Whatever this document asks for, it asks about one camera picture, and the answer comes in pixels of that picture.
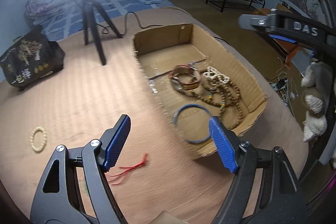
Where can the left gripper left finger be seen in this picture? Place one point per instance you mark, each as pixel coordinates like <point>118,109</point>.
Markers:
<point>58,198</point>

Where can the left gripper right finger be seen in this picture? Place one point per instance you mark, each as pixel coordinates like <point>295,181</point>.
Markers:
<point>280,199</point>

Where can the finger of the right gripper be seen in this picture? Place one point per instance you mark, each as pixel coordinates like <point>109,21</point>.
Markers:
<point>282,38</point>

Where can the brown wooden bead mala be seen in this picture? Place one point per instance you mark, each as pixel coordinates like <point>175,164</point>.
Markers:
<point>218,90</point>

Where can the blue metal bangle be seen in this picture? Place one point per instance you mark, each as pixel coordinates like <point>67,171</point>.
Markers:
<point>192,119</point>

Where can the brown leather wristwatch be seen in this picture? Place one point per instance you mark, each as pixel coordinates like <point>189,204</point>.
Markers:
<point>184,78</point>

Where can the orange covered table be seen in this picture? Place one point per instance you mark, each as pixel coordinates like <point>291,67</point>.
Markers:
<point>290,30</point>

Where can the plush toy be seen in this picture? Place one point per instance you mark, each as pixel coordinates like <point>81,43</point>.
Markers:
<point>319,86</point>

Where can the tan blanket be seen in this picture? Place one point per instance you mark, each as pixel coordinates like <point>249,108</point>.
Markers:
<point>77,105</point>

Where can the cardboard box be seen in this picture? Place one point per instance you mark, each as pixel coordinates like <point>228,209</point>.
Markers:
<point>159,50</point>

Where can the black snack bag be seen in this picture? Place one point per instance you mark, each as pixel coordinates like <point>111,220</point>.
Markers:
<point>31,58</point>

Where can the folded floral quilt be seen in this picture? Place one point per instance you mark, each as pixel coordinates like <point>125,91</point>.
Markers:
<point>36,9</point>

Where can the black tripod stand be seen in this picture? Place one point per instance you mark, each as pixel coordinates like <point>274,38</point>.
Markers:
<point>89,23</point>

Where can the power strip with cables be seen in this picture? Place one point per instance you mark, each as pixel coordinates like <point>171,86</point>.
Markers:
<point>284,87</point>

